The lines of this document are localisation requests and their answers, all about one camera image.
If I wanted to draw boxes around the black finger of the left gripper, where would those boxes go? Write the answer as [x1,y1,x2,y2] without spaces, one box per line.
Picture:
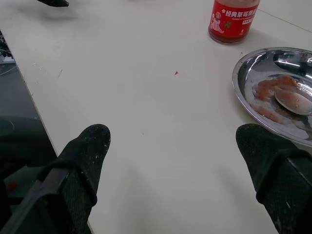
[36,0,70,7]

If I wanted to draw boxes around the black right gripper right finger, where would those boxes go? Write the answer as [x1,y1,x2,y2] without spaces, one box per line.
[235,123,312,234]

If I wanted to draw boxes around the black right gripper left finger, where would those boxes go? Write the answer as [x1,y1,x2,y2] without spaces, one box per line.
[0,123,112,234]

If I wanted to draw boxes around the pink jam smear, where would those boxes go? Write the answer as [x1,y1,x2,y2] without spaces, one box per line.
[252,75,312,127]

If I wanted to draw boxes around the red strawberry jam jar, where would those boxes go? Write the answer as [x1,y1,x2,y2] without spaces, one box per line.
[208,0,259,45]

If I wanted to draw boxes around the metal spoon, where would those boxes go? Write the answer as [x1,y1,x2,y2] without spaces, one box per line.
[274,82,312,116]

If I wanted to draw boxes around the round steel plate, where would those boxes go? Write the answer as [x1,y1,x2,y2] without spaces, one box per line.
[232,47,312,148]

